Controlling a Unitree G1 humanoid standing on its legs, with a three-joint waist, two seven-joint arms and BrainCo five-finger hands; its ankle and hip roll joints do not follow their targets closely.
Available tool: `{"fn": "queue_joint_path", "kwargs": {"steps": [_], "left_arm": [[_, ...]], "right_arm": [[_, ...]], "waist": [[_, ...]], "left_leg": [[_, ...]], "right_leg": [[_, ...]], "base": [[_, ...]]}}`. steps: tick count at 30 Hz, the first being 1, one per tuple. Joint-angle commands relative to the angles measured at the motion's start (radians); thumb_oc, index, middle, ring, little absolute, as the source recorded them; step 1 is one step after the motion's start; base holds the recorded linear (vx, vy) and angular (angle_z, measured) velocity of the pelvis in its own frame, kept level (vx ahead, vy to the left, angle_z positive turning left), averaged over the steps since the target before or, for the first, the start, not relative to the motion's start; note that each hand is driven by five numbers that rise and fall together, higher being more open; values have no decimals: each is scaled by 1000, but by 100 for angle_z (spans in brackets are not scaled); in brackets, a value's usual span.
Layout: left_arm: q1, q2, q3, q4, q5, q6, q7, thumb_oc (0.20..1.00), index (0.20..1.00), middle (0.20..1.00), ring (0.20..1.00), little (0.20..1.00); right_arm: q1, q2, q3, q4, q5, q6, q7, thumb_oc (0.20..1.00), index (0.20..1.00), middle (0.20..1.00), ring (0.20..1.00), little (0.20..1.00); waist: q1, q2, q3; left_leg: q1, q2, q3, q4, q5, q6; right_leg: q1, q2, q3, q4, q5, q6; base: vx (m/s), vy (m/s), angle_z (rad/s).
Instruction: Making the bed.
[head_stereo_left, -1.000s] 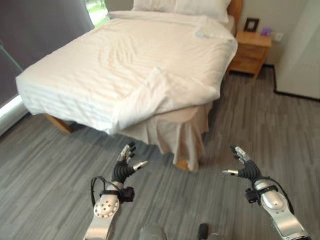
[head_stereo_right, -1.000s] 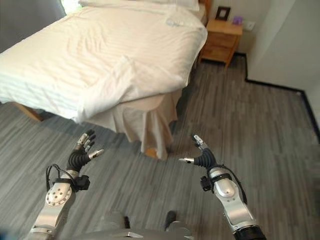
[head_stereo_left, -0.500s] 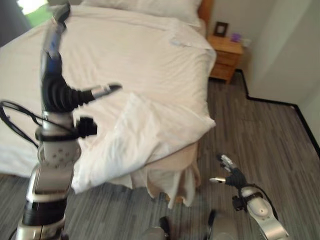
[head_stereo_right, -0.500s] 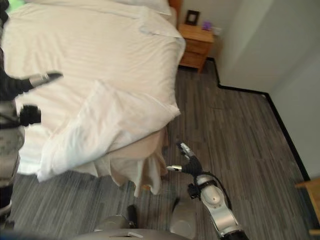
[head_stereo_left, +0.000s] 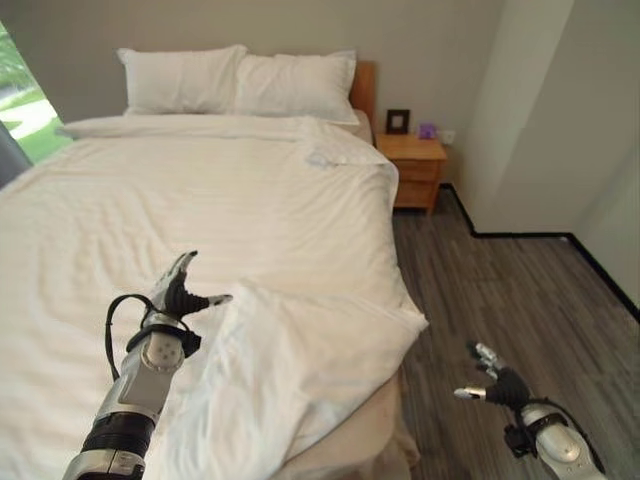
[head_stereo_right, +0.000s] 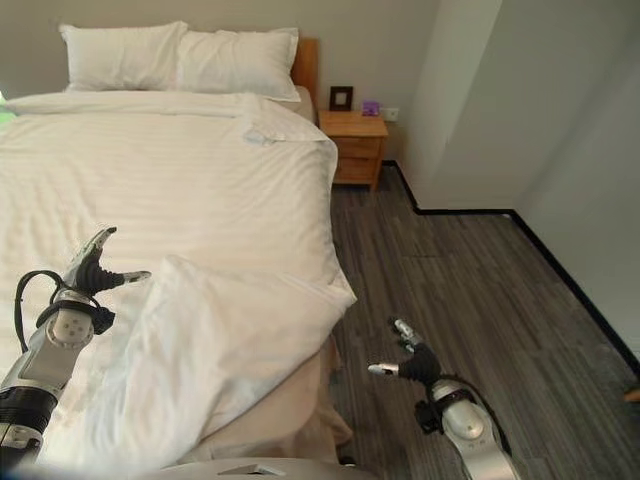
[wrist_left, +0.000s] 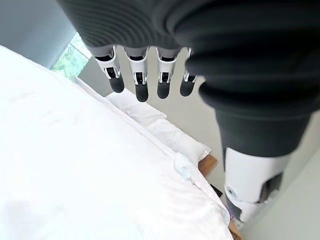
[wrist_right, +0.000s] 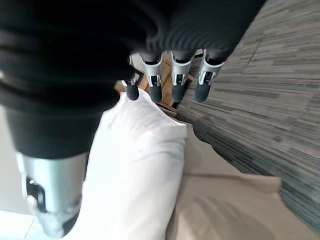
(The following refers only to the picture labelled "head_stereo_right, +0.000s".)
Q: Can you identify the black skirting board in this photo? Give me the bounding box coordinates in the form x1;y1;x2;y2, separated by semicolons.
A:
381;158;640;394

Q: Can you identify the wooden nightstand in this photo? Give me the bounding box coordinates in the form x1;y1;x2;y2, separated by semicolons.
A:
318;109;389;193

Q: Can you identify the white pillow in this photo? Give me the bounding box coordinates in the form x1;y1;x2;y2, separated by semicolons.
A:
175;28;302;104
58;20;189;93

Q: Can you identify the silver robot torso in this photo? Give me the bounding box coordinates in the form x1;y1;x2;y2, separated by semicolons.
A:
158;456;363;480

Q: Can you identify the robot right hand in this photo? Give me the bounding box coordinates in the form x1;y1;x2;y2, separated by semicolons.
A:
367;316;443;387

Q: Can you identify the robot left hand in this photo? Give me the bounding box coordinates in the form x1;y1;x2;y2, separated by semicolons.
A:
62;226;152;302

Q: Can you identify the white striped duvet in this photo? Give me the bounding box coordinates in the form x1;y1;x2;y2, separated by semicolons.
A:
0;91;358;473

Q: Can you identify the beige mattress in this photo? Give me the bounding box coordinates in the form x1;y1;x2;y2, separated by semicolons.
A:
169;84;355;473

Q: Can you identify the wooden headboard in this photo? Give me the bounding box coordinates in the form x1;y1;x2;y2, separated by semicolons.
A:
291;37;320;127

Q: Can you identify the dark picture frame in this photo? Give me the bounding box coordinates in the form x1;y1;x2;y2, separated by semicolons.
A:
328;85;354;112

